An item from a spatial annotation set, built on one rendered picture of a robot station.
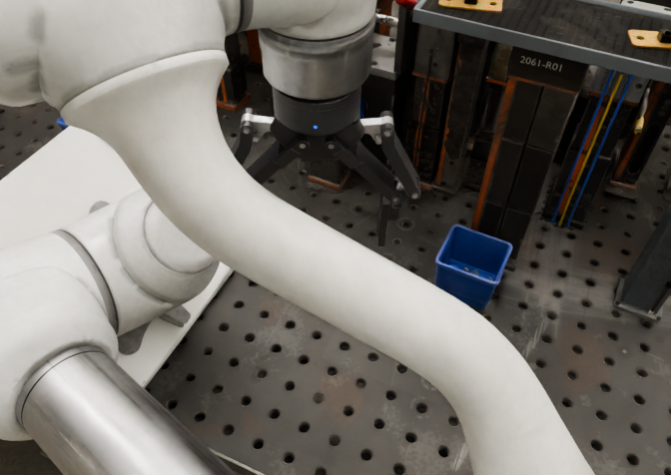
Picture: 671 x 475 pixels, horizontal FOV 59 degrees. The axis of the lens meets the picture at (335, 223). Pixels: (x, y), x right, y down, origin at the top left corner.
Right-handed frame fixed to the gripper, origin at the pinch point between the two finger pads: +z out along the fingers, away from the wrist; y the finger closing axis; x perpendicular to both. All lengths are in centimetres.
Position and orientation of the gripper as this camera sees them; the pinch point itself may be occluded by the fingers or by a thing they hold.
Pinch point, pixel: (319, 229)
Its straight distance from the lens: 63.9
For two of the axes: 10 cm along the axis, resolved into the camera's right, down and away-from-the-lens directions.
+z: -0.1, 6.4, 7.7
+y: -10.0, -0.2, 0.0
